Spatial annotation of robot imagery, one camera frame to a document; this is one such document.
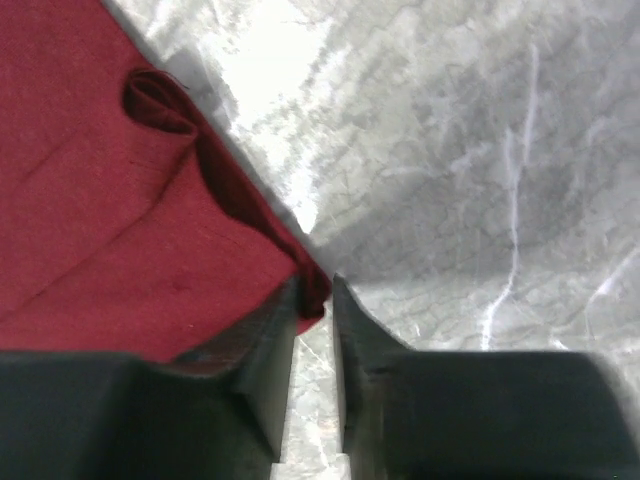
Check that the maroon t shirt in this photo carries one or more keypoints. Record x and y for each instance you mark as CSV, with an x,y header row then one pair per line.
x,y
126,224

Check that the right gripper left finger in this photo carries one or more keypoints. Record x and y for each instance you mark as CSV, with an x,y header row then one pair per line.
x,y
217,412

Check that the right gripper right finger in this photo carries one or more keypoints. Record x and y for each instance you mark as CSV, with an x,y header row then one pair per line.
x,y
413,414

